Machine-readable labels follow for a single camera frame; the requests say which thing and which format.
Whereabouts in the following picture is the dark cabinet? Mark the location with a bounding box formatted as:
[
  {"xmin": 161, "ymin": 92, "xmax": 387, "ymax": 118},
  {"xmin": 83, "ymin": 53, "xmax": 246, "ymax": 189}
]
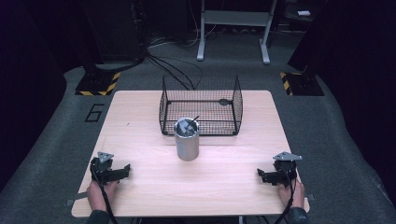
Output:
[{"xmin": 78, "ymin": 0, "xmax": 148, "ymax": 64}]

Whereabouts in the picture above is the silver metal cylinder holder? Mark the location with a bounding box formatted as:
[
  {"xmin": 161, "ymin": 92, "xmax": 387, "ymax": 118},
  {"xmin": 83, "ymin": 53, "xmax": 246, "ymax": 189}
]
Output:
[{"xmin": 173, "ymin": 117, "xmax": 201, "ymax": 162}]

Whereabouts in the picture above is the black base with striped edge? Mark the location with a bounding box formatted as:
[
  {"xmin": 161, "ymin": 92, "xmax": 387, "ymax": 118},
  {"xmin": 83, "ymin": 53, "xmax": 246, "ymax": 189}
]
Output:
[
  {"xmin": 278, "ymin": 71, "xmax": 325, "ymax": 97},
  {"xmin": 75, "ymin": 70, "xmax": 121, "ymax": 97}
]

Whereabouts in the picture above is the black wire mesh basket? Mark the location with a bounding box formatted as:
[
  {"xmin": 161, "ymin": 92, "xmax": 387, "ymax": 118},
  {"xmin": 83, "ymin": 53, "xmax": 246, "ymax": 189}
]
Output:
[{"xmin": 159, "ymin": 75, "xmax": 244, "ymax": 137}]

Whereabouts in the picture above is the person's left hand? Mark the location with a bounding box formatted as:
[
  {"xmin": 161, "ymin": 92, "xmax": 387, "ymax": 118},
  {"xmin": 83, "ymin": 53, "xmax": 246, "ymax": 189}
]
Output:
[{"xmin": 86, "ymin": 179, "xmax": 119, "ymax": 213}]

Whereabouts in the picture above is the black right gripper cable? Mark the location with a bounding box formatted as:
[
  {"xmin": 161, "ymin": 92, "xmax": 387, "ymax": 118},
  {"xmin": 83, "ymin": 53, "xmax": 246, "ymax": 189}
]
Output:
[{"xmin": 273, "ymin": 163, "xmax": 297, "ymax": 224}]

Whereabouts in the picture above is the bundle of black floor cables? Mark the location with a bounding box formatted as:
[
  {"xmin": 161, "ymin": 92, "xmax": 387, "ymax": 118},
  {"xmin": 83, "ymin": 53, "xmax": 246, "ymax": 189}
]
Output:
[{"xmin": 145, "ymin": 50, "xmax": 204, "ymax": 91}]

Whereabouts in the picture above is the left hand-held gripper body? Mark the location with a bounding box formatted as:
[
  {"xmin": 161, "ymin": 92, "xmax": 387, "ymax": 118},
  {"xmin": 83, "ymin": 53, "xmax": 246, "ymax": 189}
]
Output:
[{"xmin": 90, "ymin": 151, "xmax": 126, "ymax": 186}]

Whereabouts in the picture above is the person's right hand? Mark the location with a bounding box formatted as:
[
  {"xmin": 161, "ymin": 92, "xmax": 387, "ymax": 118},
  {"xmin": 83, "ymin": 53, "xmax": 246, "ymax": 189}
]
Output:
[{"xmin": 277, "ymin": 179, "xmax": 305, "ymax": 210}]

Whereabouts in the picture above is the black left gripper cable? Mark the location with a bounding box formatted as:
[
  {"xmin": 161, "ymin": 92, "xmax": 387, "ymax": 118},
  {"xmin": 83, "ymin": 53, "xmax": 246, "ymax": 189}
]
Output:
[{"xmin": 90, "ymin": 158, "xmax": 120, "ymax": 224}]

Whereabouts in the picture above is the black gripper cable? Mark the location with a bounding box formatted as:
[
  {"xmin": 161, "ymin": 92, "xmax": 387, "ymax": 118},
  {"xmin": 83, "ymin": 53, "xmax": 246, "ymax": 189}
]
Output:
[
  {"xmin": 90, "ymin": 158, "xmax": 120, "ymax": 224},
  {"xmin": 273, "ymin": 163, "xmax": 297, "ymax": 224}
]

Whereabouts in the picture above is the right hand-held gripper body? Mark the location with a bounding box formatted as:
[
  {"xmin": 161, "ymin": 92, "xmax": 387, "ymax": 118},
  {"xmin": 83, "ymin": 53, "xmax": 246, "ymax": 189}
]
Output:
[{"xmin": 265, "ymin": 151, "xmax": 304, "ymax": 188}]

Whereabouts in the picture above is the white metal stand frame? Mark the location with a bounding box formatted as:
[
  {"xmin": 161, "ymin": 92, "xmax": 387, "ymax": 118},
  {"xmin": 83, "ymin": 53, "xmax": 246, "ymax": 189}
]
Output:
[{"xmin": 196, "ymin": 0, "xmax": 279, "ymax": 65}]

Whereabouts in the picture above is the black utensil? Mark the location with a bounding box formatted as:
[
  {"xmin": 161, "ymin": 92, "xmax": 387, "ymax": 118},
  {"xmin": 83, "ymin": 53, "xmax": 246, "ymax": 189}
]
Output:
[{"xmin": 183, "ymin": 115, "xmax": 201, "ymax": 136}]

